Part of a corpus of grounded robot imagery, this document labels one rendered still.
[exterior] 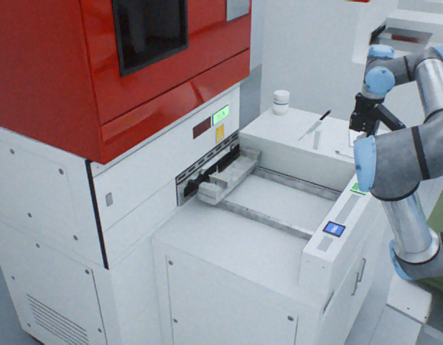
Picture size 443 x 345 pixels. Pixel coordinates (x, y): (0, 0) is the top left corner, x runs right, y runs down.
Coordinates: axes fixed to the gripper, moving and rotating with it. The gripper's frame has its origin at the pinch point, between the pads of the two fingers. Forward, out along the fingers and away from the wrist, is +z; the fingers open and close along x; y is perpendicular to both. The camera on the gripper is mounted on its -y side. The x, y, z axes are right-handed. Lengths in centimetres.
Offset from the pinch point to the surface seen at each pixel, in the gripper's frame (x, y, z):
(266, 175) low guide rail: -8.0, 40.9, 26.6
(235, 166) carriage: -1, 52, 23
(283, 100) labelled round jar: -40, 50, 7
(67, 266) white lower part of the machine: 66, 80, 38
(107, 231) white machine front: 64, 58, 14
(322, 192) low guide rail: -8.0, 16.1, 26.2
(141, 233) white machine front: 50, 58, 25
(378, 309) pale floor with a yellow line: -43, -11, 111
